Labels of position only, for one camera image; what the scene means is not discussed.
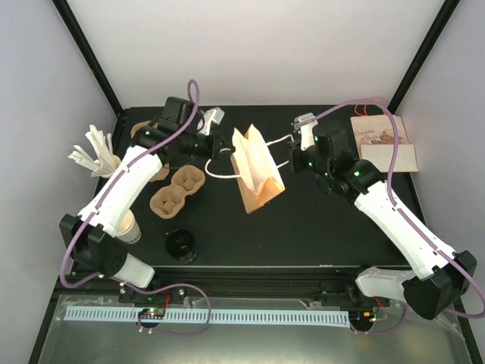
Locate brown paper takeout bag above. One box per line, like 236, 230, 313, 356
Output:
204, 124, 295, 215

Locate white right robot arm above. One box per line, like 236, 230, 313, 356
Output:
289, 115, 477, 320

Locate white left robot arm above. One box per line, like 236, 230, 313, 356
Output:
59, 97, 228, 303

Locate white paper coffee cup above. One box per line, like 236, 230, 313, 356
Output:
116, 209, 142, 244

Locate brown pulp cup carrier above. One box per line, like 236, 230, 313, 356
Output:
149, 165, 205, 220

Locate stack of pulp cup carriers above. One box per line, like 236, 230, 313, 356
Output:
130, 119, 160, 140

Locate stack of black cup lids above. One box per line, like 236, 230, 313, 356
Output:
165, 229, 197, 264

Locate cup of white wrapped stirrers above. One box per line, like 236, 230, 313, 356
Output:
68, 124, 121, 179

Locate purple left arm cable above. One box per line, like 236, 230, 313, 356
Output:
59, 79, 211, 337

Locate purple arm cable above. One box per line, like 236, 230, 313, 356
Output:
59, 79, 211, 337
312, 97, 485, 337

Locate printed paper bag orange handles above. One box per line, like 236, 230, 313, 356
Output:
350, 104, 418, 173

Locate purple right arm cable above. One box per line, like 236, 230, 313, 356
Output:
312, 97, 485, 337

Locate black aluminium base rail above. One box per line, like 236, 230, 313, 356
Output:
55, 266, 392, 307

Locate black right frame post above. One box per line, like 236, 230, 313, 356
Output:
388, 0, 461, 112

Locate black frame post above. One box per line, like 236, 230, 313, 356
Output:
52, 0, 124, 117
388, 0, 461, 112

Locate black left frame post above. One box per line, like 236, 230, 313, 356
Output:
52, 0, 124, 117

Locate light blue cable duct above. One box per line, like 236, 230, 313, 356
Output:
64, 306, 350, 328

